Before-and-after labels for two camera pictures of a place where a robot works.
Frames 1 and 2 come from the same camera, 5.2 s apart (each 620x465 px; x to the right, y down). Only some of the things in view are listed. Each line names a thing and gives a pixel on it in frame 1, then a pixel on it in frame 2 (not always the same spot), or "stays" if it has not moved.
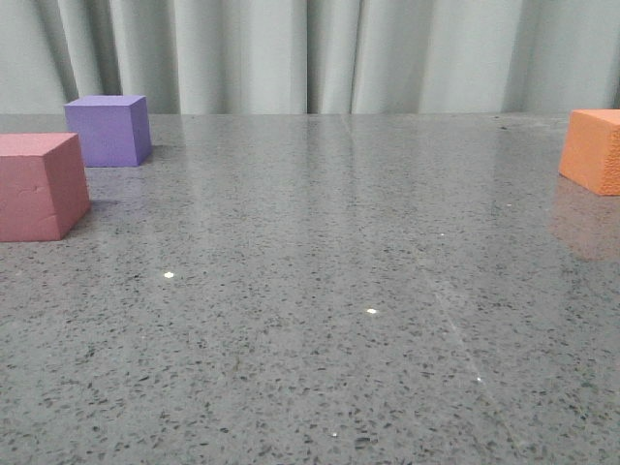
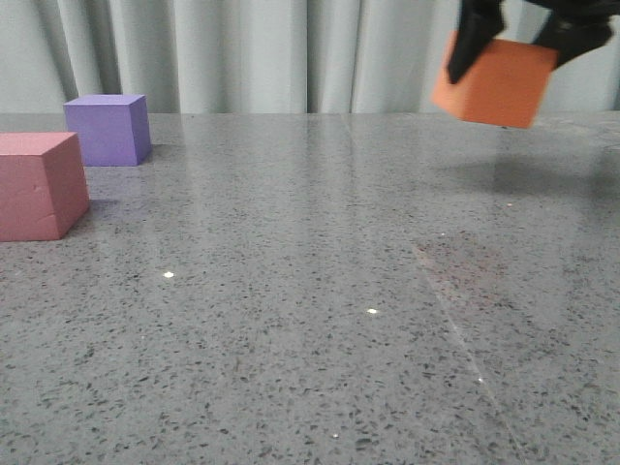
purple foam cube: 113,131 stays
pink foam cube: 44,189 stays
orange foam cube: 591,151 → 503,86
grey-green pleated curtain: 313,56 stays
